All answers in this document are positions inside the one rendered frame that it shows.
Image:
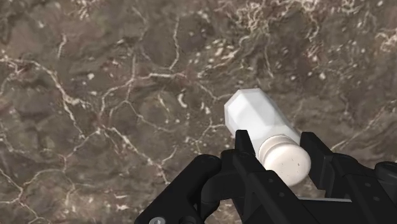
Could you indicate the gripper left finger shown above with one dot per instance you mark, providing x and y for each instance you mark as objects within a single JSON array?
[{"x": 238, "y": 173}]

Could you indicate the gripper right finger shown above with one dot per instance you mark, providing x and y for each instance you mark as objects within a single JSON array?
[{"x": 338, "y": 176}]

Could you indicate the white salt shaker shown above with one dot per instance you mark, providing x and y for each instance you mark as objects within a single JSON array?
[{"x": 263, "y": 124}]

